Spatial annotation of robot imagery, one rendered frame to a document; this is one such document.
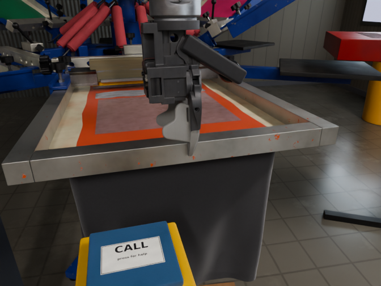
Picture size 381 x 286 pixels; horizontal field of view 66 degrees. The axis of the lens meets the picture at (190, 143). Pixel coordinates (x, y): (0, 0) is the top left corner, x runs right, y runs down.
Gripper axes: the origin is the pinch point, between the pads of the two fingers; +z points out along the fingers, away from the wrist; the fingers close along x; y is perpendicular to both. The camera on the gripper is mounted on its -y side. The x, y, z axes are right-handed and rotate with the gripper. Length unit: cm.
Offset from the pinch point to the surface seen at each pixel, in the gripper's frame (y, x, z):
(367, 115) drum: -271, -218, 86
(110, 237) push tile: 14.5, 15.4, 4.7
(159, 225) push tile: 8.2, 14.8, 4.7
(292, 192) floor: -106, -113, 98
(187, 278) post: 6.3, 22.4, 6.7
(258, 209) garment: -19.3, -7.9, 23.4
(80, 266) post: 18.1, 17.5, 6.5
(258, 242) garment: -20.4, -8.0, 34.1
